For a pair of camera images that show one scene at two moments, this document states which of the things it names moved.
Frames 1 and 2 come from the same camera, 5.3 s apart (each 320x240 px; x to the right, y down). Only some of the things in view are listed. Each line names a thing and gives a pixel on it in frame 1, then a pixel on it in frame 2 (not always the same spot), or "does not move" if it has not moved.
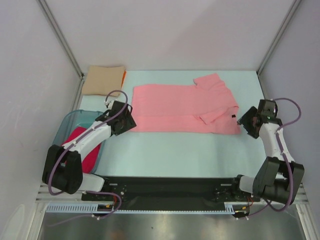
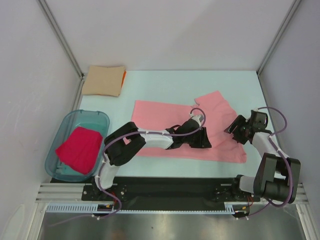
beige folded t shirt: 101,80 does not move
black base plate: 173,193 does not move
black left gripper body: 127,123 -> 197,140
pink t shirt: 206,107 -> 217,111
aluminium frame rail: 44,195 does not move
